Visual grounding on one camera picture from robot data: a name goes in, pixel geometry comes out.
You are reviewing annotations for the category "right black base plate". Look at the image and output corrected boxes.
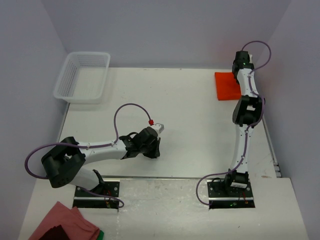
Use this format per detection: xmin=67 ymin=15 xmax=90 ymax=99
xmin=207 ymin=178 xmax=256 ymax=209

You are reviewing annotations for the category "orange t shirt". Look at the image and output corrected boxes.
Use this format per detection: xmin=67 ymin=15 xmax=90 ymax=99
xmin=214 ymin=72 xmax=242 ymax=101

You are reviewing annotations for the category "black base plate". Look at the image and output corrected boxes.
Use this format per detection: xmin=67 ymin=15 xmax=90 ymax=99
xmin=72 ymin=179 xmax=122 ymax=210
xmin=207 ymin=178 xmax=256 ymax=209

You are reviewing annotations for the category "green folded t shirt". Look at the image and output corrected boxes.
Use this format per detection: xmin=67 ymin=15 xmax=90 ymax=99
xmin=96 ymin=230 xmax=105 ymax=240

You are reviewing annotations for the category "dark maroon folded t shirt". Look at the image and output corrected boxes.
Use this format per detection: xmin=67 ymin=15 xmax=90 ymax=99
xmin=39 ymin=225 xmax=70 ymax=240

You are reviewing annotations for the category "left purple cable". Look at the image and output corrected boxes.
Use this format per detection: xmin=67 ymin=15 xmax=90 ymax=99
xmin=24 ymin=103 xmax=154 ymax=209

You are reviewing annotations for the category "purple cable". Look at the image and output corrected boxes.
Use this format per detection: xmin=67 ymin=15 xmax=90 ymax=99
xmin=24 ymin=103 xmax=154 ymax=209
xmin=195 ymin=40 xmax=272 ymax=206

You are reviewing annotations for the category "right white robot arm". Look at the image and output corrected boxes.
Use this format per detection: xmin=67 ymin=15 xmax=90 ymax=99
xmin=223 ymin=50 xmax=265 ymax=197

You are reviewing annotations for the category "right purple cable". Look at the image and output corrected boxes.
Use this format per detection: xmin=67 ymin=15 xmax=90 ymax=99
xmin=195 ymin=40 xmax=272 ymax=206

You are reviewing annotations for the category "pink folded t shirt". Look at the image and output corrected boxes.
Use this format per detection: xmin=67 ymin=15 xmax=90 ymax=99
xmin=29 ymin=201 xmax=100 ymax=240

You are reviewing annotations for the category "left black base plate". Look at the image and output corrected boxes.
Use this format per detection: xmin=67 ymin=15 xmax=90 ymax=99
xmin=72 ymin=179 xmax=122 ymax=210

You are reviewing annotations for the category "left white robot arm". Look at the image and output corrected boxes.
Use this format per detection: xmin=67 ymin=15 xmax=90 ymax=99
xmin=41 ymin=123 xmax=164 ymax=197

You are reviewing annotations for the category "white plastic basket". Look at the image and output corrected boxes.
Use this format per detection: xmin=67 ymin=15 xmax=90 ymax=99
xmin=53 ymin=51 xmax=111 ymax=104

